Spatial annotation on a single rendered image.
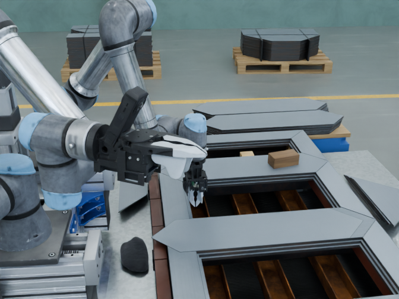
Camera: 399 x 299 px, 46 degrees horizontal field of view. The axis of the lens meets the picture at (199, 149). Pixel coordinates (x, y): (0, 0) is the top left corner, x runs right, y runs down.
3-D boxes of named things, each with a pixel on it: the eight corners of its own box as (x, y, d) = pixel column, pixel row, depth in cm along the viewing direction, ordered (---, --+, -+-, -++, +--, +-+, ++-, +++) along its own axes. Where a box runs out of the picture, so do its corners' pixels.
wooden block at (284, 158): (291, 158, 207) (293, 148, 205) (298, 164, 202) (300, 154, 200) (267, 162, 203) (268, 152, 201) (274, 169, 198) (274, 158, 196)
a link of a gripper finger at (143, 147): (180, 152, 81) (135, 144, 83) (180, 143, 80) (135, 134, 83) (168, 161, 76) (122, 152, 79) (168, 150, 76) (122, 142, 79)
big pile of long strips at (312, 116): (322, 105, 280) (323, 96, 277) (350, 133, 244) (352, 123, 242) (190, 112, 270) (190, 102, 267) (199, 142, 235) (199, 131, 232)
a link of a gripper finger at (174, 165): (204, 180, 80) (155, 171, 83) (206, 148, 78) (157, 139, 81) (198, 187, 78) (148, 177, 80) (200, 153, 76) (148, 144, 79)
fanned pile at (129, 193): (145, 172, 230) (145, 165, 228) (148, 218, 195) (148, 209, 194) (120, 173, 229) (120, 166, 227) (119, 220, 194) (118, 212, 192)
